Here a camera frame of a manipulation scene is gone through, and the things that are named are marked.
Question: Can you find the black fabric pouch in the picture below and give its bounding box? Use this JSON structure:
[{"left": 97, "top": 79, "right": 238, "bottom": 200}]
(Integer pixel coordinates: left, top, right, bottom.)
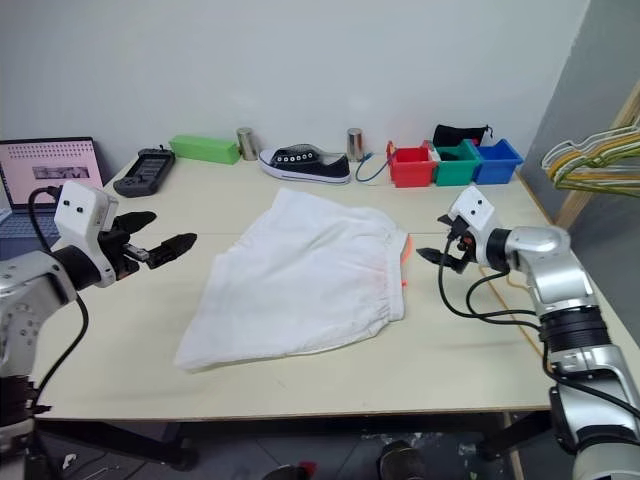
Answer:
[{"left": 432, "top": 123, "right": 494, "bottom": 149}]

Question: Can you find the white wire hanger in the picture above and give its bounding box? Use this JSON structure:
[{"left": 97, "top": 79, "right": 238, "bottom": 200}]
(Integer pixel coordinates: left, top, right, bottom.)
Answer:
[{"left": 541, "top": 124, "right": 640, "bottom": 171}]

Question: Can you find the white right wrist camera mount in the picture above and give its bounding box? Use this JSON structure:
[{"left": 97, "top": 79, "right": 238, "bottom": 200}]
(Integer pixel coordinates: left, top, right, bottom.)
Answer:
[{"left": 448, "top": 187, "right": 497, "bottom": 266}]

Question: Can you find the metal cylinder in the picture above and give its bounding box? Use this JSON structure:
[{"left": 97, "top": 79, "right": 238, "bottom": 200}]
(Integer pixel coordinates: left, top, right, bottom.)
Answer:
[
  {"left": 236, "top": 127, "right": 259, "bottom": 161},
  {"left": 346, "top": 127, "right": 365, "bottom": 162}
]

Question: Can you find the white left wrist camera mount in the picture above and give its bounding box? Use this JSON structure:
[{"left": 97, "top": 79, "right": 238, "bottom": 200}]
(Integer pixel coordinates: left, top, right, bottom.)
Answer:
[{"left": 53, "top": 179, "right": 121, "bottom": 289}]

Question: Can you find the green rectangular box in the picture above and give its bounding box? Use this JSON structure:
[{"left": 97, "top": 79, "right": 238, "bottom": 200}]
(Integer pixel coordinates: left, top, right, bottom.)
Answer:
[{"left": 168, "top": 133, "right": 240, "bottom": 165}]

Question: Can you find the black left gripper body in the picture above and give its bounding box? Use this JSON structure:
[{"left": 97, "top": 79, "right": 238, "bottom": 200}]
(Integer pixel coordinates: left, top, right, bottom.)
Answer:
[{"left": 97, "top": 215, "right": 151, "bottom": 281}]

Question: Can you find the blue cable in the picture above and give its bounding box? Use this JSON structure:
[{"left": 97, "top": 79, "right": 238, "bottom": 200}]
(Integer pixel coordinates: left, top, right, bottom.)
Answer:
[{"left": 355, "top": 153, "right": 394, "bottom": 184}]

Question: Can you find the orange cord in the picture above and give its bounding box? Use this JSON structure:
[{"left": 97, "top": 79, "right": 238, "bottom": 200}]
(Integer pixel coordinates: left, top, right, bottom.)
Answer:
[{"left": 401, "top": 237, "right": 414, "bottom": 290}]

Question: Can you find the open laptop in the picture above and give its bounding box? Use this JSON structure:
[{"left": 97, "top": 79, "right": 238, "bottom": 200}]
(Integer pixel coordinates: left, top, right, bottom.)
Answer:
[{"left": 0, "top": 136, "right": 106, "bottom": 261}]

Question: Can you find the blue plastic bin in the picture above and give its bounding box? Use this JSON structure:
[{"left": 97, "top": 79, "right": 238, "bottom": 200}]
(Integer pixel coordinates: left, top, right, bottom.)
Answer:
[{"left": 472, "top": 137, "right": 525, "bottom": 185}]

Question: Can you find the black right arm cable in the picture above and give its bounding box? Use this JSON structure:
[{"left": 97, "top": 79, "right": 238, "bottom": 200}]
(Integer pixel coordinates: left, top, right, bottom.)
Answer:
[{"left": 437, "top": 234, "right": 551, "bottom": 371}]

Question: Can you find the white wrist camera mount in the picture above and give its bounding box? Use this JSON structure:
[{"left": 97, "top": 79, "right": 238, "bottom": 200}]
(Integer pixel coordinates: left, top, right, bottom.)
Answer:
[
  {"left": 53, "top": 179, "right": 121, "bottom": 289},
  {"left": 448, "top": 187, "right": 497, "bottom": 266}
]

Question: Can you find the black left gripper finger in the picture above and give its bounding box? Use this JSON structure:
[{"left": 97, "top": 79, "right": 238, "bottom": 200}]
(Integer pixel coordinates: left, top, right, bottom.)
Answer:
[
  {"left": 115, "top": 211, "right": 158, "bottom": 236},
  {"left": 148, "top": 232, "right": 198, "bottom": 270}
]

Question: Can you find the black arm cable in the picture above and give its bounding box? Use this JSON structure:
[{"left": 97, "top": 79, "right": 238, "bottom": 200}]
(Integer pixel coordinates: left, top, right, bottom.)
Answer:
[
  {"left": 27, "top": 185, "right": 91, "bottom": 401},
  {"left": 437, "top": 234, "right": 551, "bottom": 371}
]

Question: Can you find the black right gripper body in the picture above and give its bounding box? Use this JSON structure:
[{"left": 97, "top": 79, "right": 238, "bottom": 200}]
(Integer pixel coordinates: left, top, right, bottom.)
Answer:
[{"left": 446, "top": 219, "right": 476, "bottom": 274}]

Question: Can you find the black and white sneaker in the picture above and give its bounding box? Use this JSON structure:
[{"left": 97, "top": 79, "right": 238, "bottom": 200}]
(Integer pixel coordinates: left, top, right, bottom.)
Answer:
[{"left": 257, "top": 145, "right": 352, "bottom": 185}]

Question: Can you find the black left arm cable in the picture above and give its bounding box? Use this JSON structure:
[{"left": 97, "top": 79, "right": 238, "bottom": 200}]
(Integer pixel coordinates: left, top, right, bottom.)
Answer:
[{"left": 27, "top": 185, "right": 91, "bottom": 401}]

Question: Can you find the dark rounded shape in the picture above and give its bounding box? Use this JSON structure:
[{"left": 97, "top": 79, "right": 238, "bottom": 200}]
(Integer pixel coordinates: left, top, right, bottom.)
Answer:
[{"left": 377, "top": 439, "right": 426, "bottom": 480}]

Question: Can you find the black handheld controller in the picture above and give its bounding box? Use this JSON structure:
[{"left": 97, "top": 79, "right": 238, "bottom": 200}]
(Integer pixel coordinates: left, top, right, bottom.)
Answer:
[{"left": 113, "top": 145, "right": 176, "bottom": 198}]

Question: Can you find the red plastic bin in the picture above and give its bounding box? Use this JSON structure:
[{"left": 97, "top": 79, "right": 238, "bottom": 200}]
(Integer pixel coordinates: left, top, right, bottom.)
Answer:
[{"left": 385, "top": 141, "right": 435, "bottom": 189}]

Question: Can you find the white shorts garment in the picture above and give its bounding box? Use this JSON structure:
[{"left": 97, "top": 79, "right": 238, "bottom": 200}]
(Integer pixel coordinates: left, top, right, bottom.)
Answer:
[{"left": 173, "top": 187, "right": 409, "bottom": 374}]

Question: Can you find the green wire hanger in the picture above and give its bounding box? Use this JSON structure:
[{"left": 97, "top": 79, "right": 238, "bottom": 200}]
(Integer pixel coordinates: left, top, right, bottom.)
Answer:
[{"left": 553, "top": 158, "right": 640, "bottom": 192}]

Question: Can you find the wooden table leg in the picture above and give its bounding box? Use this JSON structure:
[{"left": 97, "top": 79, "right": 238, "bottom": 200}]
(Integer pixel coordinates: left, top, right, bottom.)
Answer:
[{"left": 502, "top": 410, "right": 527, "bottom": 480}]

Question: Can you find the green plastic bin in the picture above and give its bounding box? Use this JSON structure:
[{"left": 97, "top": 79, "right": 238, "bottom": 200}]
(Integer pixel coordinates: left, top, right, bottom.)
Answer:
[{"left": 432, "top": 138, "right": 482, "bottom": 186}]

